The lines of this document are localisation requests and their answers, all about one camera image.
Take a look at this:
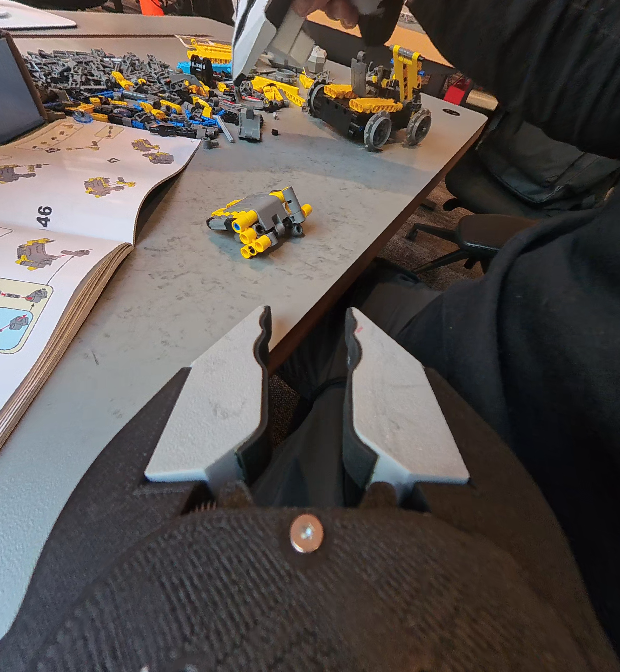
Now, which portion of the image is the grey desk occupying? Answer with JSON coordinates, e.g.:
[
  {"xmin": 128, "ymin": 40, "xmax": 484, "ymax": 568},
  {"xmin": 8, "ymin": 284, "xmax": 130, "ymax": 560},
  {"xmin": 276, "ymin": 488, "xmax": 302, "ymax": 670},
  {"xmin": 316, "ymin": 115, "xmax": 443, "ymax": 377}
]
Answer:
[{"xmin": 0, "ymin": 11, "xmax": 490, "ymax": 652}]

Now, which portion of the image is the open instruction booklet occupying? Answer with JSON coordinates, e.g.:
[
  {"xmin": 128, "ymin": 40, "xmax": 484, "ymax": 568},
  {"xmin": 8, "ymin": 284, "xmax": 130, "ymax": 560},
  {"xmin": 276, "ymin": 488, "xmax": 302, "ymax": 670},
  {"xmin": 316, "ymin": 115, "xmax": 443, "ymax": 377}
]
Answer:
[{"xmin": 0, "ymin": 118, "xmax": 202, "ymax": 486}]

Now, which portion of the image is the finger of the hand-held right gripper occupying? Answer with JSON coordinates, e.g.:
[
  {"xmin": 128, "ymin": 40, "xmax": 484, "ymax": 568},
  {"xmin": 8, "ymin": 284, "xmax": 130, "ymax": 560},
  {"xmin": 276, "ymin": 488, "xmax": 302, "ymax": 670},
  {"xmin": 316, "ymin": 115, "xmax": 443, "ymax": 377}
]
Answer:
[
  {"xmin": 232, "ymin": 0, "xmax": 278, "ymax": 84},
  {"xmin": 265, "ymin": 8, "xmax": 318, "ymax": 65}
]

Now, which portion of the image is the yellow black brick vehicle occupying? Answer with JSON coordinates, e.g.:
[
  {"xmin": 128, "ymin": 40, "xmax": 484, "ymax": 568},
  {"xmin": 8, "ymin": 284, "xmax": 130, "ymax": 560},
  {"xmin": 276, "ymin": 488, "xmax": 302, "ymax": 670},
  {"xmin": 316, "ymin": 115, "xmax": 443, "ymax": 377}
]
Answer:
[{"xmin": 306, "ymin": 45, "xmax": 433, "ymax": 153}]

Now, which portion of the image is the black office chair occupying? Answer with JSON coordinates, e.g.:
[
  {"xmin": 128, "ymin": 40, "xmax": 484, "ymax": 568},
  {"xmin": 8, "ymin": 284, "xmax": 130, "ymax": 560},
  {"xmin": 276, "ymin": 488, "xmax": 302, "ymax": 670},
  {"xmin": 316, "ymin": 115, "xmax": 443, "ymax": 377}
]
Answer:
[{"xmin": 407, "ymin": 118, "xmax": 620, "ymax": 277}]

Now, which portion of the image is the dark blue cardboard box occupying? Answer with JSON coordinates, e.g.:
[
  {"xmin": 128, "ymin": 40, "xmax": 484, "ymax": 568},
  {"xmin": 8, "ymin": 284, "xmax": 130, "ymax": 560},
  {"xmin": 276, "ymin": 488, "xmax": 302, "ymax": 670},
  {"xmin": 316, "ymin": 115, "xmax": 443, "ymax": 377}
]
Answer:
[{"xmin": 0, "ymin": 24, "xmax": 49, "ymax": 153}]

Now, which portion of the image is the grey curved panel piece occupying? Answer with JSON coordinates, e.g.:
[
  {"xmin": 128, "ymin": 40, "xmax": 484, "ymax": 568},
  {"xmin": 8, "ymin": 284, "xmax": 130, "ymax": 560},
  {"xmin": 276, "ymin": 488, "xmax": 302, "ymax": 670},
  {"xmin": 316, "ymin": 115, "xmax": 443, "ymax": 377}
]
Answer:
[{"xmin": 238, "ymin": 103, "xmax": 265, "ymax": 143}]

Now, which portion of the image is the pile of building bricks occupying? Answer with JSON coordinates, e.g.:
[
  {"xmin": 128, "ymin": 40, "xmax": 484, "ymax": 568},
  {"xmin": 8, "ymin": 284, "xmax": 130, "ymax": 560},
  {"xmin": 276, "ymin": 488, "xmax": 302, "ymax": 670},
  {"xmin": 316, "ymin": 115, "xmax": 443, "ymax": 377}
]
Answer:
[{"xmin": 22, "ymin": 47, "xmax": 322, "ymax": 144}]

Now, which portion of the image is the small yellow grey brick assembly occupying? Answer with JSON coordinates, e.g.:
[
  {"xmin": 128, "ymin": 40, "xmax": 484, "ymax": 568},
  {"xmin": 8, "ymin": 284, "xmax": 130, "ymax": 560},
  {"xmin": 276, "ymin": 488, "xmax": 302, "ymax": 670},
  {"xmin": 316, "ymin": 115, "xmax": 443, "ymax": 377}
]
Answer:
[{"xmin": 207, "ymin": 187, "xmax": 314, "ymax": 260}]

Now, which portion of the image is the person's right hand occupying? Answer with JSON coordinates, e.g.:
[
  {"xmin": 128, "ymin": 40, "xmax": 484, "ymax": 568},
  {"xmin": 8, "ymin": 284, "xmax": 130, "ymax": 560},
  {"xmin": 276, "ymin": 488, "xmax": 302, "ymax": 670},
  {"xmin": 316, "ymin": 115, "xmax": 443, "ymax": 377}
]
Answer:
[{"xmin": 291, "ymin": 0, "xmax": 363, "ymax": 30}]

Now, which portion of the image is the black toy tyre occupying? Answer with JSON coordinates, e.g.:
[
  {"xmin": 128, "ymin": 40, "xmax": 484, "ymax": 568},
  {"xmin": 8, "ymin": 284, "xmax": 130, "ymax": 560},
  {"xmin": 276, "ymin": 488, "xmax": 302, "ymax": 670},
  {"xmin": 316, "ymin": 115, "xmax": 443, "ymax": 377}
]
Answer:
[{"xmin": 190, "ymin": 53, "xmax": 219, "ymax": 85}]

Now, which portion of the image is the person's dark sweater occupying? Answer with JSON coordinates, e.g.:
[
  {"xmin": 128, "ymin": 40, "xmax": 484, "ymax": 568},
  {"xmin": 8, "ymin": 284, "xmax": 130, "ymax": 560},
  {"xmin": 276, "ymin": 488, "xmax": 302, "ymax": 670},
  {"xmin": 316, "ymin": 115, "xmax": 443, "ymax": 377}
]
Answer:
[{"xmin": 389, "ymin": 152, "xmax": 620, "ymax": 672}]

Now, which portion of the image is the yellow grey sticker sheet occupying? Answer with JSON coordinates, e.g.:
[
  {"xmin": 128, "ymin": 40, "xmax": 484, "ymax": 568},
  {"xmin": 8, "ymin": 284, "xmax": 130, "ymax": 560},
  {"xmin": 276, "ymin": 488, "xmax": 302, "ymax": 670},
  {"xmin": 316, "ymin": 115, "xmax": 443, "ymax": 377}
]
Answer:
[{"xmin": 176, "ymin": 34, "xmax": 236, "ymax": 50}]

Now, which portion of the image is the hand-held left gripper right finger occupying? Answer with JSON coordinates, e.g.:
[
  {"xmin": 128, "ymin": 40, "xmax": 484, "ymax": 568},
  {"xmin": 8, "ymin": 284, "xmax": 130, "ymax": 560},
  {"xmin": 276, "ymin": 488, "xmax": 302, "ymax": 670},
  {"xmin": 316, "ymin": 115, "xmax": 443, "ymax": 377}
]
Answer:
[{"xmin": 344, "ymin": 307, "xmax": 473, "ymax": 486}]

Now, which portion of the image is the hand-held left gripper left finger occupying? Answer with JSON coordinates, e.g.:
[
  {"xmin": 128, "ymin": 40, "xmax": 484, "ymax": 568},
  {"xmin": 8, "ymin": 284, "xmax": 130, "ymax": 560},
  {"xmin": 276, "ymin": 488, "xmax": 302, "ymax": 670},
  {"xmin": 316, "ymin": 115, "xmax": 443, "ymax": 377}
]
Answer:
[{"xmin": 143, "ymin": 306, "xmax": 275, "ymax": 486}]

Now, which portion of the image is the red object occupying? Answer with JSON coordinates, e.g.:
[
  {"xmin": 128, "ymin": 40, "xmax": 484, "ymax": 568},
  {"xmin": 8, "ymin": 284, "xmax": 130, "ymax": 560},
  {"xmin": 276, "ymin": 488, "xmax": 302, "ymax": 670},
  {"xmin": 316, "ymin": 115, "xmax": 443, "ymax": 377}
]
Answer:
[{"xmin": 443, "ymin": 74, "xmax": 474, "ymax": 105}]

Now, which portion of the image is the person's right forearm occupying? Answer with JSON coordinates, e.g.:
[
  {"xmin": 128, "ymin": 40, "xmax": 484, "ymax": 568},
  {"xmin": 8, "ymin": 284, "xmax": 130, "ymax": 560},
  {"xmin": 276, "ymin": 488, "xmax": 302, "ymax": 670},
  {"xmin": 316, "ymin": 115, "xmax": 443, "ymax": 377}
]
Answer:
[{"xmin": 407, "ymin": 0, "xmax": 620, "ymax": 163}]

